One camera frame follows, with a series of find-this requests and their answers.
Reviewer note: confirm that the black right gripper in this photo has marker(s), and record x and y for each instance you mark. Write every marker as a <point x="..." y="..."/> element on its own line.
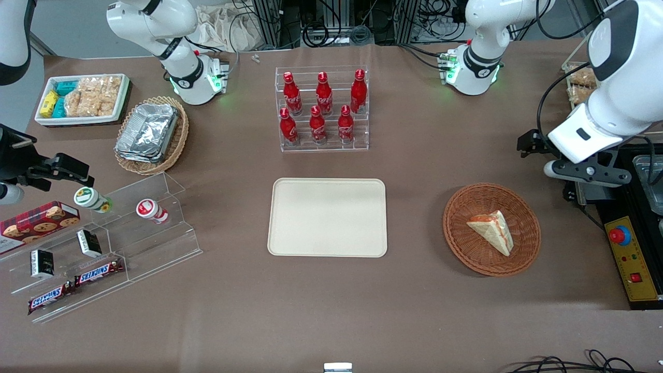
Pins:
<point x="14" y="159"/>

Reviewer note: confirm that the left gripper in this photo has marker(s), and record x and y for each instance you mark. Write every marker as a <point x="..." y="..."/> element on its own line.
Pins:
<point x="529" y="142"/>

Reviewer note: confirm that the triangular sandwich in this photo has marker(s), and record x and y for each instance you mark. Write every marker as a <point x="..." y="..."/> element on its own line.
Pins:
<point x="494" y="230"/>

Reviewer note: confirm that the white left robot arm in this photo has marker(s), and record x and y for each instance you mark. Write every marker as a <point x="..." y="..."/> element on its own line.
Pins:
<point x="629" y="77"/>

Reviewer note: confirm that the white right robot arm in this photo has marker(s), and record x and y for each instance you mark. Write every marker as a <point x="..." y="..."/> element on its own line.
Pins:
<point x="181" y="67"/>

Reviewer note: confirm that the white rectangular snack tray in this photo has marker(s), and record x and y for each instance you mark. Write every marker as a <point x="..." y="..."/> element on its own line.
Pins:
<point x="123" y="98"/>

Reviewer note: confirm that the brown round wicker basket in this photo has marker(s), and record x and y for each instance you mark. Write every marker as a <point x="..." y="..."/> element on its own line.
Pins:
<point x="466" y="243"/>

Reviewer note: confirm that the light oval wicker basket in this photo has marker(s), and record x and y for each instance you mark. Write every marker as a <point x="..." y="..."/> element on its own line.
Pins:
<point x="178" y="140"/>

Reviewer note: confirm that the beige plastic tray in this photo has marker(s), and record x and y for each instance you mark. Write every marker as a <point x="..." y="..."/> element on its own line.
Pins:
<point x="326" y="217"/>

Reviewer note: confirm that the green capped yogurt bottle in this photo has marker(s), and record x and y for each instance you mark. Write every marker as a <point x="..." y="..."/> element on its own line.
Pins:
<point x="90" y="199"/>

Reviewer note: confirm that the red cookie box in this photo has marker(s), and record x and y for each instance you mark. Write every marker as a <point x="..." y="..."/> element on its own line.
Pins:
<point x="36" y="225"/>

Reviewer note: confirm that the teal snack packet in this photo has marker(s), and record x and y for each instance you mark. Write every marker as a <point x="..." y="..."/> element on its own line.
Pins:
<point x="59" y="108"/>
<point x="66" y="87"/>

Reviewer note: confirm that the yellow snack packet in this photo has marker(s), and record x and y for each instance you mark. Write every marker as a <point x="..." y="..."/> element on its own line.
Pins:
<point x="49" y="103"/>

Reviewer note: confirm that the bagged bread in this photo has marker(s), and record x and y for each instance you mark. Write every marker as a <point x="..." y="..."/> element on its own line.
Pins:
<point x="582" y="90"/>

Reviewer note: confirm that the clear bag rice crackers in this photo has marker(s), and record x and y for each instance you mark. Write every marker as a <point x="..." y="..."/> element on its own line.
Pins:
<point x="110" y="96"/>
<point x="80" y="101"/>

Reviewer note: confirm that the small black carton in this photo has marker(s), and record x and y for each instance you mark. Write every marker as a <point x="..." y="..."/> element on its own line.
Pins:
<point x="42" y="263"/>
<point x="89" y="243"/>

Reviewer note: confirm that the stacked aluminium foil containers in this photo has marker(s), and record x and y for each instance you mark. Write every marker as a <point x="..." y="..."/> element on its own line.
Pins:
<point x="147" y="132"/>

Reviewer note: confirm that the red capped yogurt bottle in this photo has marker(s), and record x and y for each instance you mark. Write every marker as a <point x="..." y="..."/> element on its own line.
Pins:
<point x="150" y="210"/>

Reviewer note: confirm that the black equipment platform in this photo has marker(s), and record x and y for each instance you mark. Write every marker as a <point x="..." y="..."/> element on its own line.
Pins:
<point x="619" y="204"/>

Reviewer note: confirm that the snickers chocolate bar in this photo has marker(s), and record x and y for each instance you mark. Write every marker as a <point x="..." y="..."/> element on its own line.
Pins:
<point x="98" y="272"/>
<point x="49" y="299"/>

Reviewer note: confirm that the clear plastic container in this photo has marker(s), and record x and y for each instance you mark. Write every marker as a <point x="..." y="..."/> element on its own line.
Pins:
<point x="650" y="181"/>

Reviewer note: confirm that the clear acrylic stepped display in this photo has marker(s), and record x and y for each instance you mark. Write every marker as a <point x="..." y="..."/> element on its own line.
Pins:
<point x="155" y="243"/>

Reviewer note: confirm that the yellow emergency stop box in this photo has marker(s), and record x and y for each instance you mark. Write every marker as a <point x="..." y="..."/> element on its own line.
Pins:
<point x="634" y="264"/>

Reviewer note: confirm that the red cola bottle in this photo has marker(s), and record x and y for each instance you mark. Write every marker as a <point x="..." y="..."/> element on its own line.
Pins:
<point x="317" y="127"/>
<point x="346" y="127"/>
<point x="292" y="98"/>
<point x="288" y="129"/>
<point x="358" y="96"/>
<point x="324" y="98"/>

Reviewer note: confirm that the beige cloth bag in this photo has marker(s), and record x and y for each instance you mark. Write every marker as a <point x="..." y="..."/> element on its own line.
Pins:
<point x="228" y="31"/>

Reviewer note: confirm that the clear acrylic bottle rack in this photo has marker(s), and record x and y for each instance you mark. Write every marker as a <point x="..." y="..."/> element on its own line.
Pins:
<point x="305" y="147"/>

